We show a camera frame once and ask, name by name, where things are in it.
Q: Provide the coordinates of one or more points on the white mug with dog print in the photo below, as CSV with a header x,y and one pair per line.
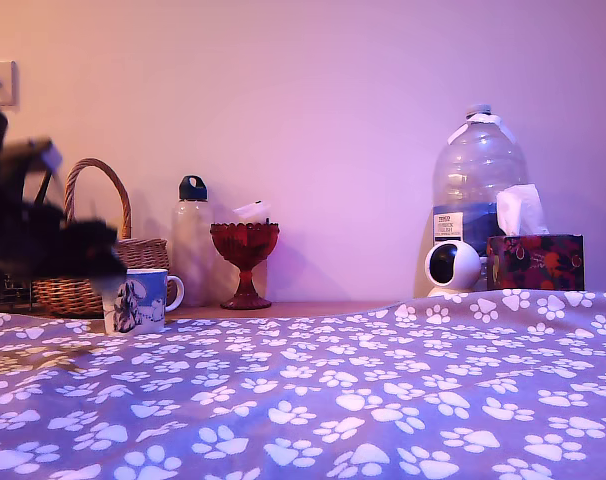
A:
x,y
145,305

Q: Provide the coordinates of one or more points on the black kitchen tool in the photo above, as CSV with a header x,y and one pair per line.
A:
x,y
42,187

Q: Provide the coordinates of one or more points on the clear bottle with dark cap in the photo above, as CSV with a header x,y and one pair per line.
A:
x,y
190,250

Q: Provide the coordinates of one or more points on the red glass goblet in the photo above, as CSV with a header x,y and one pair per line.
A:
x,y
243,245

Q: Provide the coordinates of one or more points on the white packet in goblet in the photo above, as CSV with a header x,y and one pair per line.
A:
x,y
250,212

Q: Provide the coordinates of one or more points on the grey paw-print cloth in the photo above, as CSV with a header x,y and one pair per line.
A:
x,y
303,400

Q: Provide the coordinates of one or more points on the large clear water bottle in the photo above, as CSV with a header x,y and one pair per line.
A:
x,y
475,165

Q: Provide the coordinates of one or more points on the white tissue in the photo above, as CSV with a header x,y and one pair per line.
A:
x,y
520,210

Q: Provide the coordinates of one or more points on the floral tissue box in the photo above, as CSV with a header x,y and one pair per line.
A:
x,y
533,262

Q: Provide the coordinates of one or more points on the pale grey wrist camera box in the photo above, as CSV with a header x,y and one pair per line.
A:
x,y
53,157

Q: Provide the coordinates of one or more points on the wall light switch plate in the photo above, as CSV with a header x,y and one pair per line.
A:
x,y
3,82

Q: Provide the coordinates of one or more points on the small white round camera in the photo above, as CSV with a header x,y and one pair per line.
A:
x,y
463,260

